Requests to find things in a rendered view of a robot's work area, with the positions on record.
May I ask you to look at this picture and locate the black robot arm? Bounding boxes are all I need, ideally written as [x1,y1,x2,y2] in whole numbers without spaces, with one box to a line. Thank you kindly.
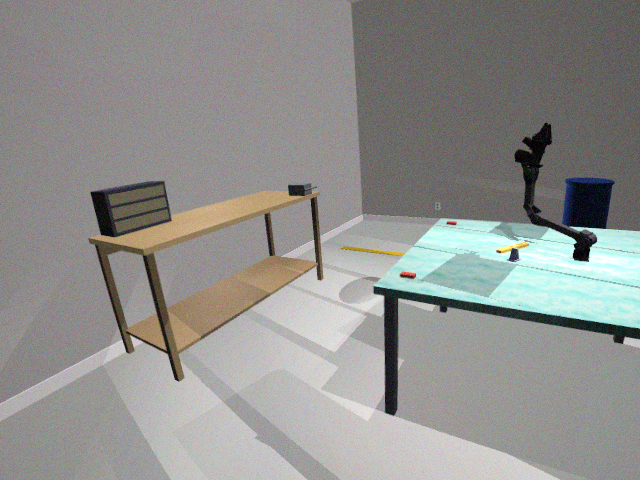
[515,149,598,262]

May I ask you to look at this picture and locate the yellow bar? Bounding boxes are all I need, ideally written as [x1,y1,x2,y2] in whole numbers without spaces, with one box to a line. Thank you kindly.
[496,242,529,254]

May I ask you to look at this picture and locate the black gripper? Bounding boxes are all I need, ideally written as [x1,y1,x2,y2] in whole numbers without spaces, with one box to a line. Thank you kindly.
[531,123,553,155]

